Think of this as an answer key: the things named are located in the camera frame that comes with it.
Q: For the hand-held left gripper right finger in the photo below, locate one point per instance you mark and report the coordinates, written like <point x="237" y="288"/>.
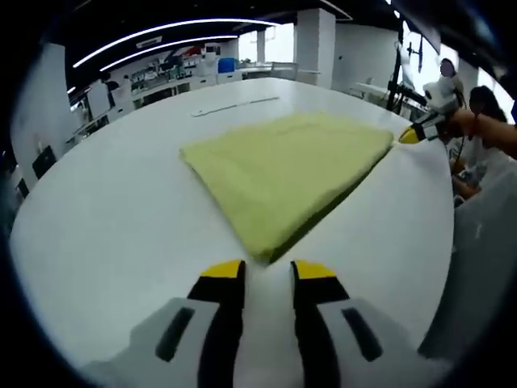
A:
<point x="319" y="323"/>

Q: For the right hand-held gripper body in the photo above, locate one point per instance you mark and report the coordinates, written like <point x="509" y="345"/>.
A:
<point x="442" y="91"/>

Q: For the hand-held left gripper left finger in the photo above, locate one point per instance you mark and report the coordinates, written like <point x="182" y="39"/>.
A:
<point x="218" y="323"/>

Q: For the yellow grey blue garment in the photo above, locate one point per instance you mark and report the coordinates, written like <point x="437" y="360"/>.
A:
<point x="282" y="174"/>

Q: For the white template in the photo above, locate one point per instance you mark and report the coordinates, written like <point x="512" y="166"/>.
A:
<point x="226" y="107"/>

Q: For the person's right hand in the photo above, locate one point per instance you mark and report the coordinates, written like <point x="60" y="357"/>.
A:
<point x="460" y="123"/>

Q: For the black tripod stand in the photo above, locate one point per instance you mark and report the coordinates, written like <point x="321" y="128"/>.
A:
<point x="398" y="72"/>

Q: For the white side desk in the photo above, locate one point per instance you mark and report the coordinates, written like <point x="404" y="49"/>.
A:
<point x="375" y="89"/>

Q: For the plain white pillar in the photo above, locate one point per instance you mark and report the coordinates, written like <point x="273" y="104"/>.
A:
<point x="316" y="48"/>

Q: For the person's grey clothing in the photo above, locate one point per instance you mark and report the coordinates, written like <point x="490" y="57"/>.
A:
<point x="476" y="262"/>

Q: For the blue plastic bin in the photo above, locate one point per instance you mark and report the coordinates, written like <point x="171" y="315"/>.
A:
<point x="227" y="65"/>

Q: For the long white workbench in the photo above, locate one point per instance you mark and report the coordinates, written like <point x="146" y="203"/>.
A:
<point x="177" y="87"/>

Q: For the white cabinet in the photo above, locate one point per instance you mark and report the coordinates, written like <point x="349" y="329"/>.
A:
<point x="98" y="100"/>

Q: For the long ceiling light strip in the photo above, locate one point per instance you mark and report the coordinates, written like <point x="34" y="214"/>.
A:
<point x="169" y="45"/>
<point x="169" y="28"/>

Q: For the white pillar with red mark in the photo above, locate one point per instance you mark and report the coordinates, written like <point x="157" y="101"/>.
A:
<point x="40" y="101"/>

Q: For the ceiling air vent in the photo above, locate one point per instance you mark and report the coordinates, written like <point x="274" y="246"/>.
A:
<point x="149" y="40"/>

